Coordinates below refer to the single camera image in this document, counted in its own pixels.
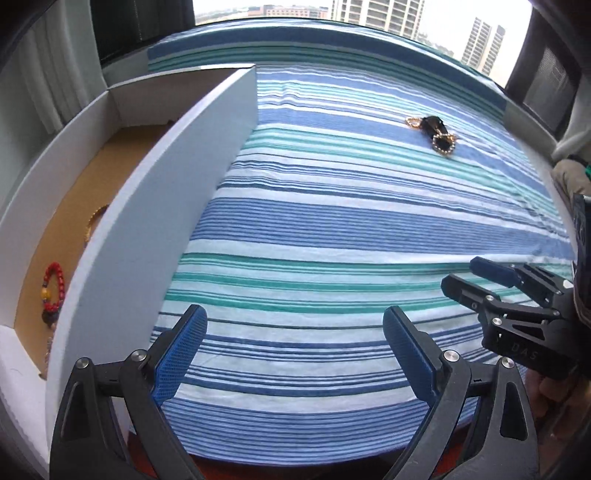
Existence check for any slim pale tower building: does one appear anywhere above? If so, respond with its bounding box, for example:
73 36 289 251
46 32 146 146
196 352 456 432
461 17 506 77

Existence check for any tall beige tower building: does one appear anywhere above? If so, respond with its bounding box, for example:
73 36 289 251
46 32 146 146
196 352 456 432
330 0 426 40

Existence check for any beige cloth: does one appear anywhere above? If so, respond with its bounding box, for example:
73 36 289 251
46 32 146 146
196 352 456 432
551 157 591 208

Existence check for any white cardboard box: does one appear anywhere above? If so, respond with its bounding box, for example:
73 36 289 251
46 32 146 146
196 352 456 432
0 64 257 467

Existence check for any dark window blind with grille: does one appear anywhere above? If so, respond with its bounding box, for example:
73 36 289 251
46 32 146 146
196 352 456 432
505 0 583 139

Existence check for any red bead bracelet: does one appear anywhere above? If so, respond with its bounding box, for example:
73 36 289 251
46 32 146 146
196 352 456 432
41 262 65 328

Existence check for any black gem gold bead brooch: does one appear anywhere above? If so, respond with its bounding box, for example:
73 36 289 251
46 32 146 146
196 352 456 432
431 134 460 158

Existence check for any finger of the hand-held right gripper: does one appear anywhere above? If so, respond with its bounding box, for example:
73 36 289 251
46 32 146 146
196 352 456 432
441 274 578 382
470 257 574 306

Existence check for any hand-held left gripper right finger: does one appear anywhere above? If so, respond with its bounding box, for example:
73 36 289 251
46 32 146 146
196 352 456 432
383 305 539 480

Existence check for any large window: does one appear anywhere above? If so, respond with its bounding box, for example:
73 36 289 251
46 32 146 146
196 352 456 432
191 0 532 86

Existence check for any blue green striped blanket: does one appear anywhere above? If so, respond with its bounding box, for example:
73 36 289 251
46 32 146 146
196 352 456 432
148 23 576 462

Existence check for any low red brick building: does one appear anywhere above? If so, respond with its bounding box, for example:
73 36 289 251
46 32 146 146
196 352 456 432
263 4 331 19

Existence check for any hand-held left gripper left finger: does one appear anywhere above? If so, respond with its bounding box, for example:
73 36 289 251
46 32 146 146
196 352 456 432
50 304 209 480

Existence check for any white curtain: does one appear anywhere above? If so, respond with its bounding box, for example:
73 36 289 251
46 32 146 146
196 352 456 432
14 0 102 134

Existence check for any gold bangle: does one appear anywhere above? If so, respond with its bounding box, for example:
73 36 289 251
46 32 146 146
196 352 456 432
83 204 110 247

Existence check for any person's right hand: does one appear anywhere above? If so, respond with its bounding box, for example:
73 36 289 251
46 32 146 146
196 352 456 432
526 368 579 428

